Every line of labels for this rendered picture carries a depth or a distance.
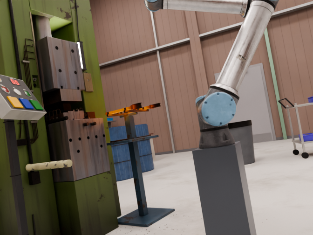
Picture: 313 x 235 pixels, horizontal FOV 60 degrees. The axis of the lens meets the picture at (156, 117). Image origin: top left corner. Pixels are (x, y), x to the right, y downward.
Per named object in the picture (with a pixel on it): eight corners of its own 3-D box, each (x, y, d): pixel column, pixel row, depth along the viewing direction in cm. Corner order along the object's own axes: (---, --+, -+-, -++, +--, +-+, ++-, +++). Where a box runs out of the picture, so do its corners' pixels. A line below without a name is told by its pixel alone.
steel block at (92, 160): (110, 170, 228) (102, 117, 231) (74, 181, 197) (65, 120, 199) (67, 173, 259) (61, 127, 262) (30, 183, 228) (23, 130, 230)
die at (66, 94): (82, 100, 223) (80, 89, 223) (61, 100, 206) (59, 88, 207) (51, 110, 246) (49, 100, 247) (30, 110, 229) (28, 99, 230)
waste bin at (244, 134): (225, 162, 483) (218, 124, 487) (255, 159, 473) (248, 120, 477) (227, 167, 432) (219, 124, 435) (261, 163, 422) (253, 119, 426)
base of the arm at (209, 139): (237, 141, 152) (234, 124, 152) (232, 145, 134) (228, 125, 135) (203, 146, 159) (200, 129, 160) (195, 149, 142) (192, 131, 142)
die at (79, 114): (85, 120, 222) (83, 109, 222) (64, 120, 205) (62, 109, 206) (53, 127, 245) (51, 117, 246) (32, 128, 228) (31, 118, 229)
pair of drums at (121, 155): (158, 166, 581) (151, 122, 586) (138, 179, 456) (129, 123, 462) (124, 171, 601) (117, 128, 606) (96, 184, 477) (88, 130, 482)
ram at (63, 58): (92, 90, 235) (86, 44, 237) (54, 88, 203) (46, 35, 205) (62, 100, 258) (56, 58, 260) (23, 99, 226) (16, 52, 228)
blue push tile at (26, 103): (34, 108, 164) (27, 99, 165) (26, 107, 157) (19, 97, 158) (32, 110, 164) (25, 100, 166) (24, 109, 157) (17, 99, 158)
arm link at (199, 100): (225, 125, 155) (220, 94, 156) (231, 124, 138) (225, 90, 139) (198, 129, 155) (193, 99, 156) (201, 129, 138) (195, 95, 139)
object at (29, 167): (73, 166, 168) (72, 158, 169) (66, 168, 164) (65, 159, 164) (33, 170, 193) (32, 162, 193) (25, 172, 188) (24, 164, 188)
